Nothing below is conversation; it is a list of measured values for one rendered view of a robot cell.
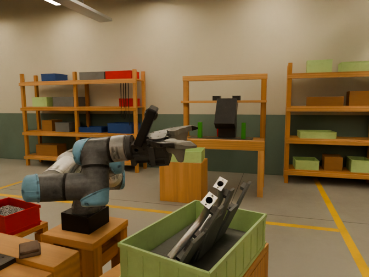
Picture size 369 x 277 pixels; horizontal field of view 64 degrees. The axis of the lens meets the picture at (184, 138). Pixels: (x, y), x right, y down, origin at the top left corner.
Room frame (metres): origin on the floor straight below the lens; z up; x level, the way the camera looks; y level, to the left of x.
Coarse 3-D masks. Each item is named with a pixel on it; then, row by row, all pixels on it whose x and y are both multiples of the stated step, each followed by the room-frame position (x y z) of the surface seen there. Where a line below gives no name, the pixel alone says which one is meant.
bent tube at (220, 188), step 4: (220, 180) 1.20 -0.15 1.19; (224, 180) 1.20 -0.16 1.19; (216, 184) 1.19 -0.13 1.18; (220, 184) 1.23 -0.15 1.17; (224, 184) 1.19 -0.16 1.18; (216, 188) 1.18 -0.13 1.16; (220, 188) 1.18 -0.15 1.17; (224, 188) 1.22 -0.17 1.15; (220, 192) 1.23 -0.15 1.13; (220, 196) 1.25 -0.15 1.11; (216, 200) 1.27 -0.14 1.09; (220, 200) 1.26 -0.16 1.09; (216, 204) 1.26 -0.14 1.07; (220, 204) 1.27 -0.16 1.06; (208, 216) 1.24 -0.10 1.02; (212, 216) 1.24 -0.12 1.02; (208, 220) 1.22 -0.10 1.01; (204, 224) 1.21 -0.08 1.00; (200, 228) 1.20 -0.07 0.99; (204, 228) 1.21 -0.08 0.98
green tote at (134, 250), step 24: (168, 216) 1.40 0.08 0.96; (192, 216) 1.60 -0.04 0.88; (240, 216) 1.49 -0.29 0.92; (264, 216) 1.39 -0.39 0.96; (144, 240) 1.25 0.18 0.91; (240, 240) 1.14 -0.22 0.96; (264, 240) 1.41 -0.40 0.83; (120, 264) 1.12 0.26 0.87; (144, 264) 1.06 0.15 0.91; (168, 264) 1.00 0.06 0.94; (216, 264) 0.96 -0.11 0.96; (240, 264) 1.14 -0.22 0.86
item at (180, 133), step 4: (172, 128) 0.87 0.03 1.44; (176, 128) 0.87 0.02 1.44; (180, 128) 0.86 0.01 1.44; (184, 128) 0.87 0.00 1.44; (188, 128) 0.87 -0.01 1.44; (192, 128) 0.88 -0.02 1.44; (196, 128) 0.88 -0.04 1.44; (172, 132) 0.85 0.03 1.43; (176, 132) 0.85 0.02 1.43; (180, 132) 0.86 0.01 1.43; (184, 132) 0.88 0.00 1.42; (172, 136) 0.86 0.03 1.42; (176, 136) 0.87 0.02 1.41; (180, 136) 0.87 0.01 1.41; (184, 136) 0.88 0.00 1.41; (184, 140) 0.89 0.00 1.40
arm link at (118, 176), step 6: (114, 162) 1.14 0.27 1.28; (120, 162) 1.16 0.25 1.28; (114, 168) 1.15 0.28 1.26; (120, 168) 1.16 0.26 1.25; (114, 174) 1.23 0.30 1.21; (120, 174) 1.51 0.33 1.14; (114, 180) 1.42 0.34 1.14; (120, 180) 1.50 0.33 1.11; (114, 186) 1.48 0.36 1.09; (120, 186) 1.53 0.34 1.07
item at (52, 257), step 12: (0, 240) 1.28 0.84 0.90; (12, 240) 1.28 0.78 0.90; (24, 240) 1.28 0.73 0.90; (0, 252) 1.17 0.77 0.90; (12, 252) 1.17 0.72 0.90; (48, 252) 1.17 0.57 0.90; (60, 252) 1.17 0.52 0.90; (72, 252) 1.16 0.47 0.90; (24, 264) 1.11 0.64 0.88; (36, 264) 1.09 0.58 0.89; (48, 264) 1.07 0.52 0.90; (60, 264) 1.08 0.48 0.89; (72, 264) 1.14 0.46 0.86; (60, 276) 1.08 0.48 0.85; (72, 276) 1.14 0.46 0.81
